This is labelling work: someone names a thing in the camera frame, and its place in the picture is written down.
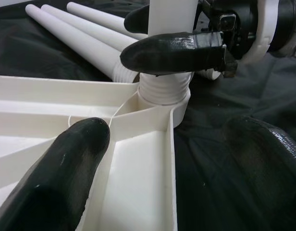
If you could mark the black cloth table cover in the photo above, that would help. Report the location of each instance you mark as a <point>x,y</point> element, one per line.
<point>234,96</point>

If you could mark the white plastic table top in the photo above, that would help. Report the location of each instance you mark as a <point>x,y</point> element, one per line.
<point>138,180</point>

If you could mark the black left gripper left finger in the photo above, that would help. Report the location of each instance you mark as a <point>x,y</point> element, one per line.
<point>54,180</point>

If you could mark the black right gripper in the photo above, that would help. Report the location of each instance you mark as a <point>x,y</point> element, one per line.
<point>234,24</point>

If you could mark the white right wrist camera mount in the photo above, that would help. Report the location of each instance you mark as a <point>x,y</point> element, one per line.
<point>265,36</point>

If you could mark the white plastic table leg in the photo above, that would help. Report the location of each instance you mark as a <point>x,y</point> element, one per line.
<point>97,16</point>
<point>85,25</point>
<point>90,47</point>
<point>172,16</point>

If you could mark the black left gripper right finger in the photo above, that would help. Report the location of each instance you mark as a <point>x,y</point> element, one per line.
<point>277,180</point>

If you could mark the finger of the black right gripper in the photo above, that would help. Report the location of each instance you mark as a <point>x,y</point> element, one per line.
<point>138,20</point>

